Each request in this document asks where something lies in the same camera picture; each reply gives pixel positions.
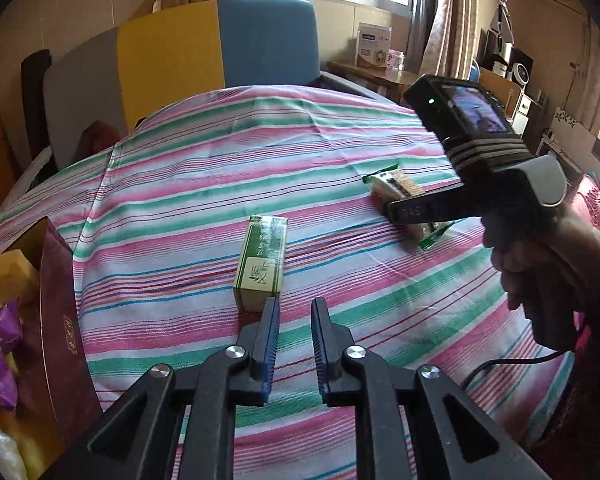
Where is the striped bedspread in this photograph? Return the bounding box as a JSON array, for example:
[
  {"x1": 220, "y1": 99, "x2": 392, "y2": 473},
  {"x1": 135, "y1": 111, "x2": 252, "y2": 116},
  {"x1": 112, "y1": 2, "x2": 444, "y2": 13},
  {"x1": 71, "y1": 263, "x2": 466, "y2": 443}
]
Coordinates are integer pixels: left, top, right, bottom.
[{"x1": 0, "y1": 86, "x2": 572, "y2": 479}]

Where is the pink cup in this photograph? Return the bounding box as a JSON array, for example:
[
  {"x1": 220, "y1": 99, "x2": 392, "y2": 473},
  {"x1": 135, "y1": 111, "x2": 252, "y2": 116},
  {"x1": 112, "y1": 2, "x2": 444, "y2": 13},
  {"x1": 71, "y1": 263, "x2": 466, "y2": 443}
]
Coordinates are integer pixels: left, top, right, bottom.
[{"x1": 386, "y1": 49, "x2": 405, "y2": 72}]

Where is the wooden side table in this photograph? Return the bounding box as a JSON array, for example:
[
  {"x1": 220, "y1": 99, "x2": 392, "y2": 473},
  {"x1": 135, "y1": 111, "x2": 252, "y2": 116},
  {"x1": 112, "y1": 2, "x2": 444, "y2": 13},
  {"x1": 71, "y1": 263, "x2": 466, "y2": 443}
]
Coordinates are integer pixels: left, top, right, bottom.
[{"x1": 326, "y1": 61, "x2": 418, "y2": 104}]

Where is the yellow sponge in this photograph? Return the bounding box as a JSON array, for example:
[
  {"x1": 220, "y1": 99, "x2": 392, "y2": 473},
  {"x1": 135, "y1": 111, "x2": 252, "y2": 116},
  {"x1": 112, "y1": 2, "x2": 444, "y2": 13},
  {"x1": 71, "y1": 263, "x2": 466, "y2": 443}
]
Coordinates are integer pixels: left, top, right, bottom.
[{"x1": 0, "y1": 249, "x2": 40, "y2": 304}]

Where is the floral curtain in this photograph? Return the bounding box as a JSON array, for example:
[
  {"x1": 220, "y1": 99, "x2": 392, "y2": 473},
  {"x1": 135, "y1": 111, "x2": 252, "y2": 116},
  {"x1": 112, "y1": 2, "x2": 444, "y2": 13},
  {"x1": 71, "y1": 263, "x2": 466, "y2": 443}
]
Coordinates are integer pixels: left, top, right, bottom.
[{"x1": 404, "y1": 0, "x2": 479, "y2": 79}]

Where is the gold tin box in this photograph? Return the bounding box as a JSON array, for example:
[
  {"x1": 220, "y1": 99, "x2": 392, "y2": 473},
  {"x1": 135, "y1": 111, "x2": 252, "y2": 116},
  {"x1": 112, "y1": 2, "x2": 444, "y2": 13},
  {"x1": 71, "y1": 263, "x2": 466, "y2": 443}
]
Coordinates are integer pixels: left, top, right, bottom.
[{"x1": 0, "y1": 218, "x2": 102, "y2": 479}]

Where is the grey yellow blue sofa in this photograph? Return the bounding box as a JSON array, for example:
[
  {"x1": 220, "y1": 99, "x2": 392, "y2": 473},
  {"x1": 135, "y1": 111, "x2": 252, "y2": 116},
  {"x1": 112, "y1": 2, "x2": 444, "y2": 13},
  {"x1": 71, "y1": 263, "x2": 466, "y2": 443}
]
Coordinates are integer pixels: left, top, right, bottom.
[{"x1": 43, "y1": 0, "x2": 374, "y2": 168}]

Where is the white appliance box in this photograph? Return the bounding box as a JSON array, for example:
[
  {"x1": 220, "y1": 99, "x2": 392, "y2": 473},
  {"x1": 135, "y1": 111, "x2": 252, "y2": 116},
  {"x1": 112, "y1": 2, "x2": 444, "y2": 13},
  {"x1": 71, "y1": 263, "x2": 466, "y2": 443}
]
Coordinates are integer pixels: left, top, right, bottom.
[{"x1": 355, "y1": 23, "x2": 392, "y2": 70}]

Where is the green medicine box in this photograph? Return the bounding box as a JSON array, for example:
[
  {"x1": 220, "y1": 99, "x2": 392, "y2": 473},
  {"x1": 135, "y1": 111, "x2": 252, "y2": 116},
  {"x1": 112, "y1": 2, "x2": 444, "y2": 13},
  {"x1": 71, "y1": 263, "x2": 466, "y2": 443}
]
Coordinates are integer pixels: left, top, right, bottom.
[{"x1": 233, "y1": 214, "x2": 288, "y2": 312}]

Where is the cracker packet green edge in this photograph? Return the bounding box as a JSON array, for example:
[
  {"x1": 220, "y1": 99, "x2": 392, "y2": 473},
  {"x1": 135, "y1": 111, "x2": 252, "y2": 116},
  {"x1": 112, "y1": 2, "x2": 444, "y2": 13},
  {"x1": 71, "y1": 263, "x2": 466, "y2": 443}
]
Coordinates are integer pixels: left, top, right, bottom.
[{"x1": 362, "y1": 161, "x2": 464, "y2": 252}]

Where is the dark red cushion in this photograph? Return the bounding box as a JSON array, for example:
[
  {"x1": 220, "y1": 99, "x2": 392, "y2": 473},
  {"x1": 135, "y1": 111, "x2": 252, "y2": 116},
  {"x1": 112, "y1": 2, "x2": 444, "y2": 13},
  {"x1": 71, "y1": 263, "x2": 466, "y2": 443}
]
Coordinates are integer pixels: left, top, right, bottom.
[{"x1": 74, "y1": 120, "x2": 122, "y2": 162}]

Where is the black rolled mat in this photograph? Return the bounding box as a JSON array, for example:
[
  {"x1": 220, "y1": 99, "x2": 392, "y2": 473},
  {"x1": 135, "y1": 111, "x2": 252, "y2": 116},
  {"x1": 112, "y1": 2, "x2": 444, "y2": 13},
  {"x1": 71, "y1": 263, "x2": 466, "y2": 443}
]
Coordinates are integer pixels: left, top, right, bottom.
[{"x1": 21, "y1": 49, "x2": 53, "y2": 159}]

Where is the person's right hand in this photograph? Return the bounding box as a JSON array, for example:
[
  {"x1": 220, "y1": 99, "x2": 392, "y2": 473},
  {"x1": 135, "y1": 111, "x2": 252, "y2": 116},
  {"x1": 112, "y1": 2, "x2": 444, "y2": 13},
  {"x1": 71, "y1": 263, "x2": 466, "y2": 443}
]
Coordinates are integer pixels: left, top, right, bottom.
[{"x1": 481, "y1": 209, "x2": 600, "y2": 310}]

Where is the purple snack packet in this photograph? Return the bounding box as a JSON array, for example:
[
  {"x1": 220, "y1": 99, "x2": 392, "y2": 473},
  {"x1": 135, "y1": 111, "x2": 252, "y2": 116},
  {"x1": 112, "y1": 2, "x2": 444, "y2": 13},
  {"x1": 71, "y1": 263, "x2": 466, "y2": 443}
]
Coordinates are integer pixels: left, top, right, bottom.
[
  {"x1": 0, "y1": 356, "x2": 18, "y2": 412},
  {"x1": 0, "y1": 299, "x2": 22, "y2": 356}
]

